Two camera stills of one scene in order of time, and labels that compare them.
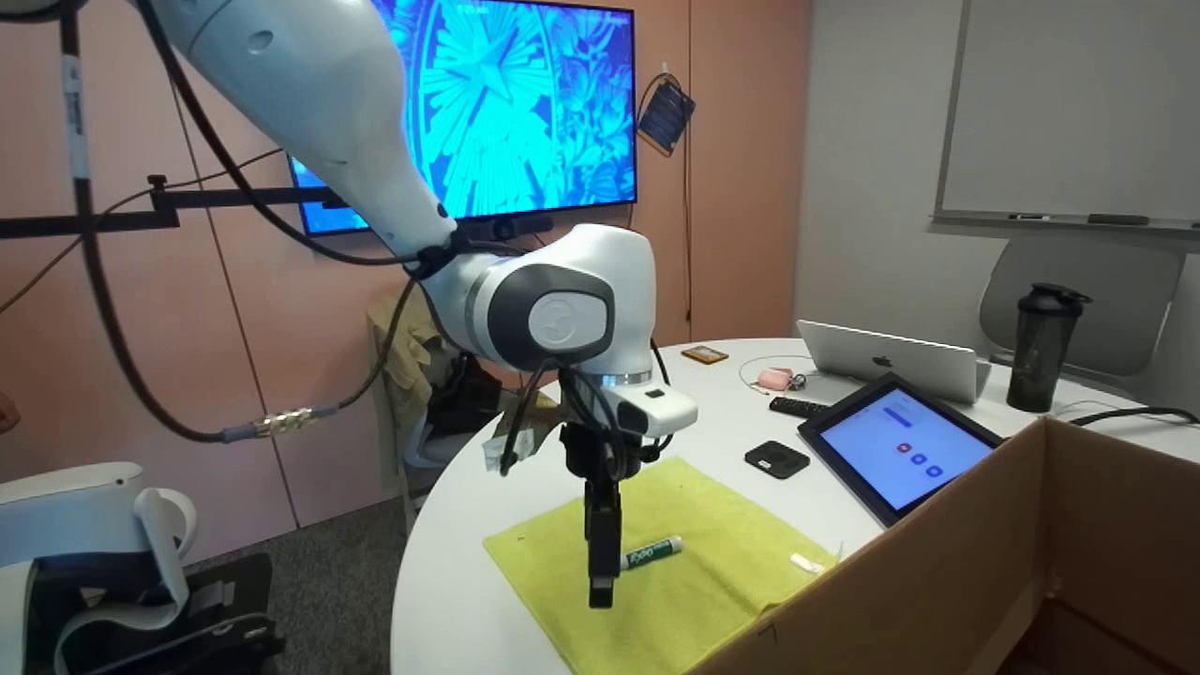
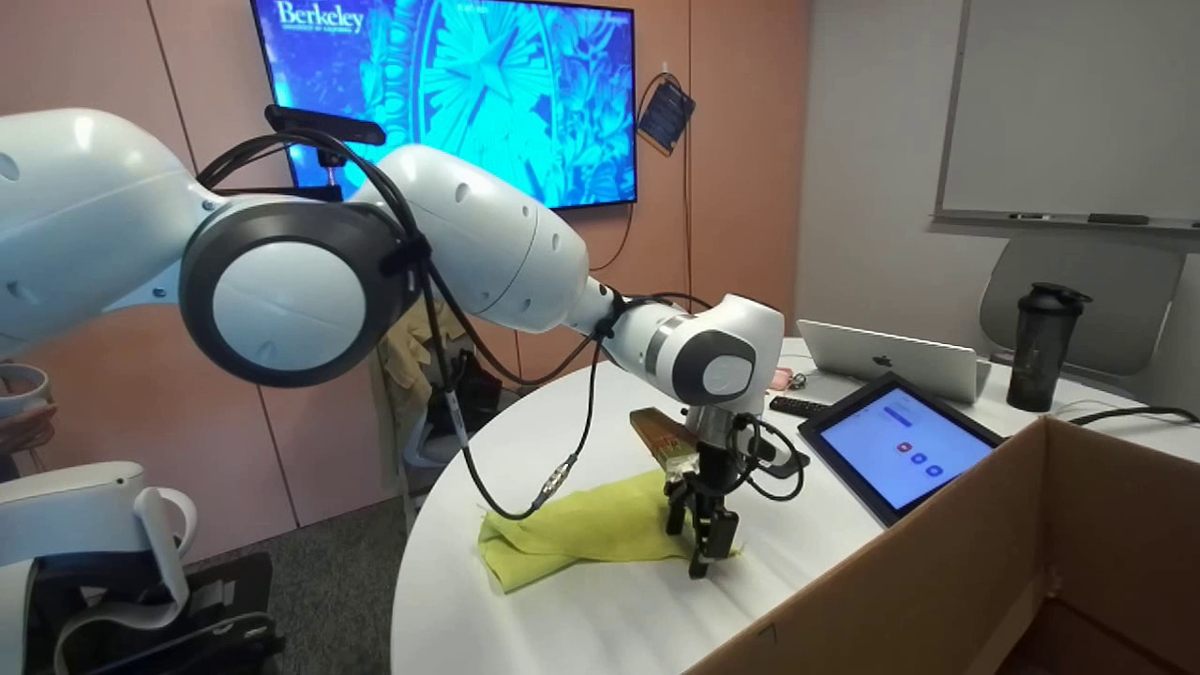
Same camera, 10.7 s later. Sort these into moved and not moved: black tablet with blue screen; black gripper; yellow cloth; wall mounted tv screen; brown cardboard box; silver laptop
Moved: yellow cloth; black gripper
Not moved: wall mounted tv screen; brown cardboard box; black tablet with blue screen; silver laptop
